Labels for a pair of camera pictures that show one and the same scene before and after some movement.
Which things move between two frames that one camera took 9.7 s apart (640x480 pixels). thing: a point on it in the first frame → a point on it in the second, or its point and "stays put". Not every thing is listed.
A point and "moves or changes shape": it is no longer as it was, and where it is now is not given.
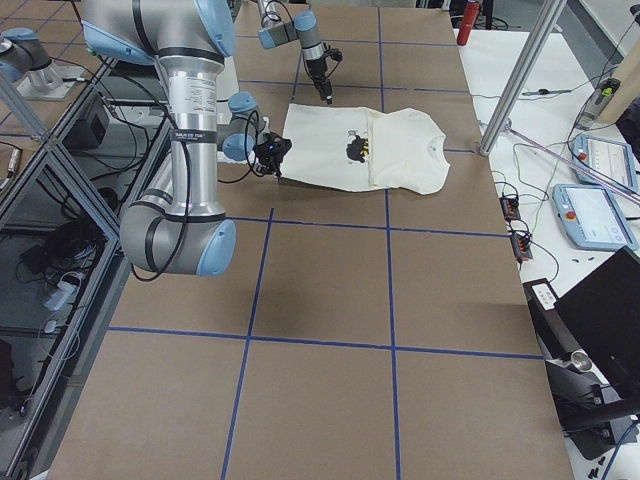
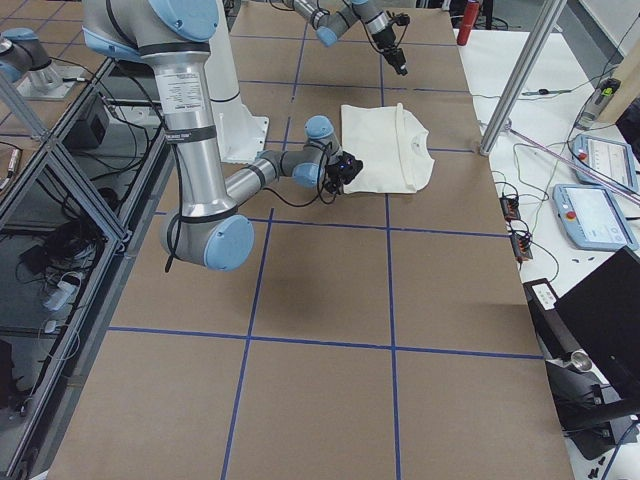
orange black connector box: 510,208 stays put
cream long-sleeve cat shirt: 349,148 moves or changes shape
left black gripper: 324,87 → 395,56
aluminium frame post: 549,18 stays put
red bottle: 471,11 stays put
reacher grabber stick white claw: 573,164 stays put
